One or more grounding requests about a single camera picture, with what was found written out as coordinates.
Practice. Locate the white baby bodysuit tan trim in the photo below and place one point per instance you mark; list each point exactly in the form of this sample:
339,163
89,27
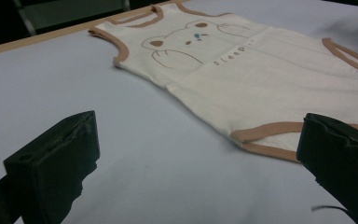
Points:
245,87

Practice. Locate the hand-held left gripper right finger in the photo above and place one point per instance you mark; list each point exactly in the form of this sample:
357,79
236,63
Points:
341,158

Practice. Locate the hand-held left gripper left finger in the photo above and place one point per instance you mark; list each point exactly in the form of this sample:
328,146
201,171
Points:
52,161

